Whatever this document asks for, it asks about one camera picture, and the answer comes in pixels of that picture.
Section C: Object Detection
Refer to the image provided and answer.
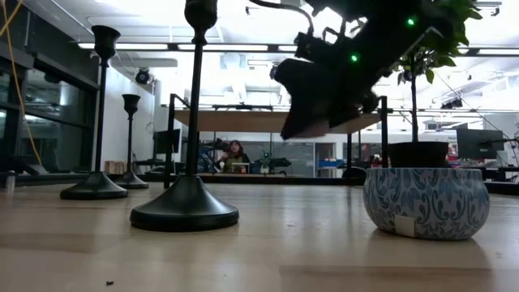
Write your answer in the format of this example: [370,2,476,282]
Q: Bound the yellow cable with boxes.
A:
[0,0,44,166]

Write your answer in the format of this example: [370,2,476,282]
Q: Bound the long ceiling light strip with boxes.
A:
[76,41,299,53]

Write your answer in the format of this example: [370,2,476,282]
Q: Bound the blue patterned candle tin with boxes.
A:
[362,167,491,241]

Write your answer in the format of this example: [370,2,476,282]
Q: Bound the small background plant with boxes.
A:
[259,150,272,174]

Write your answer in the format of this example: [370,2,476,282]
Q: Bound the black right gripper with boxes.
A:
[277,40,397,141]

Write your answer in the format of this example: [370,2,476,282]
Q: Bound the wooden crate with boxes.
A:
[104,160,127,175]

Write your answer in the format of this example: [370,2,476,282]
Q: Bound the wooden riser shelf black legs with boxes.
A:
[163,92,390,191]

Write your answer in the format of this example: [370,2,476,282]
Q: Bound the blue plastic bin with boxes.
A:
[317,158,345,170]

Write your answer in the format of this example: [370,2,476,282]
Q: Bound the person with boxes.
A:
[218,140,251,174]

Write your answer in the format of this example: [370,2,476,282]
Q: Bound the black computer monitor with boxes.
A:
[456,128,505,161]
[152,128,182,155]

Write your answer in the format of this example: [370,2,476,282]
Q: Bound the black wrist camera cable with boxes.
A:
[249,0,316,37]

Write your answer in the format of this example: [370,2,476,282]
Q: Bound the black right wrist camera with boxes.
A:
[294,31,328,62]

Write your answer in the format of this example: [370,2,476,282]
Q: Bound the green potted plant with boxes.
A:
[387,0,484,170]

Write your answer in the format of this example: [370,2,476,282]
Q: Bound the black metal candlestick holder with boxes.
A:
[114,93,150,191]
[129,0,240,233]
[59,24,130,201]

